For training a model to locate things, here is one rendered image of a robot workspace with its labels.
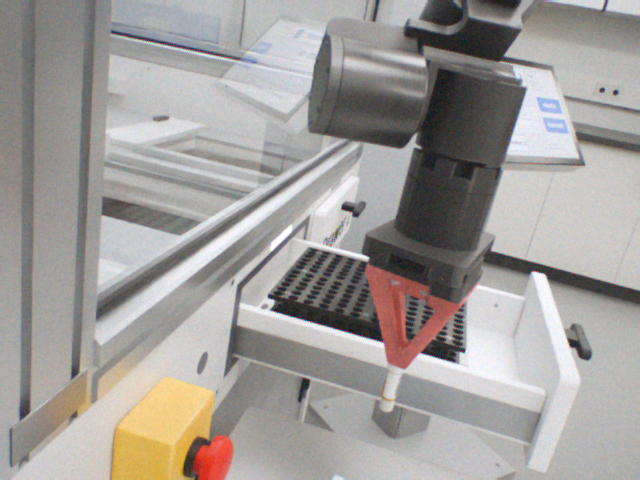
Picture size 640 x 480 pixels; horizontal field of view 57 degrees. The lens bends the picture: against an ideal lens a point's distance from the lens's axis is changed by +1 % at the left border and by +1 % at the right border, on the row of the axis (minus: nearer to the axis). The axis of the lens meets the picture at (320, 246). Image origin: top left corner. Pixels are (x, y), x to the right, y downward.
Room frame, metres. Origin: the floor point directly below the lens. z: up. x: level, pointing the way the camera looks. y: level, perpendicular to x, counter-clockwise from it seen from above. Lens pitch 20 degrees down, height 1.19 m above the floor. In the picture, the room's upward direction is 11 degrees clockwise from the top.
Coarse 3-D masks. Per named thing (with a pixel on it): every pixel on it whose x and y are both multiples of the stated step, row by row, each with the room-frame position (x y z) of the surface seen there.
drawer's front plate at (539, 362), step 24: (528, 288) 0.75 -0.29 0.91; (528, 312) 0.70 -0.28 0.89; (552, 312) 0.63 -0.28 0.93; (528, 336) 0.66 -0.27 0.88; (552, 336) 0.57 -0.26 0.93; (528, 360) 0.62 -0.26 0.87; (552, 360) 0.53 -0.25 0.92; (552, 384) 0.50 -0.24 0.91; (576, 384) 0.48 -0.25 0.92; (552, 408) 0.48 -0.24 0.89; (552, 432) 0.48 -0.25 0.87; (528, 456) 0.49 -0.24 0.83; (552, 456) 0.48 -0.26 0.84
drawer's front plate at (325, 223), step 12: (348, 180) 1.08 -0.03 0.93; (336, 192) 0.98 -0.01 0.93; (348, 192) 1.03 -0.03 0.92; (324, 204) 0.89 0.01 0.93; (336, 204) 0.93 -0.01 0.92; (324, 216) 0.85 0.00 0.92; (336, 216) 0.95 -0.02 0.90; (348, 216) 1.09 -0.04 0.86; (312, 228) 0.85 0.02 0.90; (324, 228) 0.86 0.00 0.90; (336, 228) 0.97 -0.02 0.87; (348, 228) 1.12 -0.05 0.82; (312, 240) 0.85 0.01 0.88; (336, 240) 1.00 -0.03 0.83
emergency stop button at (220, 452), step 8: (216, 440) 0.35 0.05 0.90; (224, 440) 0.35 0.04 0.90; (200, 448) 0.35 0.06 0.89; (208, 448) 0.34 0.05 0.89; (216, 448) 0.34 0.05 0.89; (224, 448) 0.34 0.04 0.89; (232, 448) 0.36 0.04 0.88; (200, 456) 0.34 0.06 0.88; (208, 456) 0.34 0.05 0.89; (216, 456) 0.34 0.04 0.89; (224, 456) 0.34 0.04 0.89; (232, 456) 0.36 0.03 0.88; (200, 464) 0.34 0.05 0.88; (208, 464) 0.33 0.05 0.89; (216, 464) 0.33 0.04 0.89; (224, 464) 0.34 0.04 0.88; (200, 472) 0.33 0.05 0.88; (208, 472) 0.33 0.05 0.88; (216, 472) 0.33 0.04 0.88; (224, 472) 0.34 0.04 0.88
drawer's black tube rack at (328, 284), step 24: (312, 264) 0.70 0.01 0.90; (336, 264) 0.73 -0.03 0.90; (360, 264) 0.74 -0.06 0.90; (288, 288) 0.62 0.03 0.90; (312, 288) 0.63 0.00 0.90; (336, 288) 0.65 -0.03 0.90; (360, 288) 0.66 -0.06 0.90; (288, 312) 0.61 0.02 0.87; (312, 312) 0.63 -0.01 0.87; (336, 312) 0.58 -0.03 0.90; (360, 312) 0.59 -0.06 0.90; (408, 312) 0.62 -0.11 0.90; (432, 312) 0.63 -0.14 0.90; (408, 336) 0.57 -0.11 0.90; (456, 360) 0.58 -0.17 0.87
